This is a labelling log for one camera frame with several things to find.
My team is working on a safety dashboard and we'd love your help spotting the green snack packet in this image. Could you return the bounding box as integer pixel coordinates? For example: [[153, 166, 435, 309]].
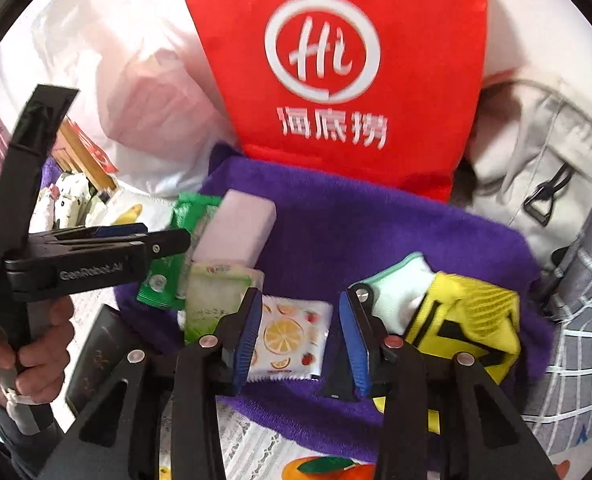
[[136, 193, 222, 311]]

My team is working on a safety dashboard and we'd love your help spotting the white cotton glove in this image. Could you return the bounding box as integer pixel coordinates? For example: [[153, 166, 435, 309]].
[[363, 252, 436, 336]]

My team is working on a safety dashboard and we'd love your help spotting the green white wipes pack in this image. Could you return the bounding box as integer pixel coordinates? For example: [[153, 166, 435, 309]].
[[184, 262, 264, 344]]

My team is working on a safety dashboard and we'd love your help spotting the orange print tissue pack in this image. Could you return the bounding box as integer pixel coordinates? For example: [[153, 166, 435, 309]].
[[247, 295, 333, 382]]

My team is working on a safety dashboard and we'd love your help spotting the person's left hand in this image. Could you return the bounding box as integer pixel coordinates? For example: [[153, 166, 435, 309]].
[[0, 296, 75, 406]]

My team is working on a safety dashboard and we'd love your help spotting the white plastic shopping bag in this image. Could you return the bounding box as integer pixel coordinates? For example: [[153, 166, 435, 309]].
[[34, 0, 236, 197]]

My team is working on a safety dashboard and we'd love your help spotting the grey canvas backpack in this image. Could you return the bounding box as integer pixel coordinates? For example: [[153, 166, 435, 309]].
[[465, 68, 592, 270]]

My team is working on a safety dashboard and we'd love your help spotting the purple fleece towel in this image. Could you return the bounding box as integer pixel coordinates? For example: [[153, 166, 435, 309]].
[[112, 142, 558, 465]]

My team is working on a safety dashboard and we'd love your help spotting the red non-woven tote bag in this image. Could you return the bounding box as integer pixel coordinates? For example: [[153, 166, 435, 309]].
[[185, 0, 487, 202]]

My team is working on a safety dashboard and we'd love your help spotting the fruit print tablecloth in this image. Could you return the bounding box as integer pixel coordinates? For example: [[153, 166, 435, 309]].
[[154, 206, 382, 479]]

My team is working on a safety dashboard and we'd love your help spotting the yellow black folded bag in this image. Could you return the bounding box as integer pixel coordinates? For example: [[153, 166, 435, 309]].
[[373, 271, 523, 436]]

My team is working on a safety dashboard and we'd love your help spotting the wooden furniture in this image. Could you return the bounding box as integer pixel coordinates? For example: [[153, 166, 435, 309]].
[[51, 117, 118, 193]]

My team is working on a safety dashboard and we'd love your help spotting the grey checked cushion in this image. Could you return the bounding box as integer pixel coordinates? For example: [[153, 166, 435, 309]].
[[523, 211, 592, 479]]

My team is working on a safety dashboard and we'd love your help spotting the dark box with gold end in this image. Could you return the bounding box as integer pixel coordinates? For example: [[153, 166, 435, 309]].
[[65, 304, 152, 417]]

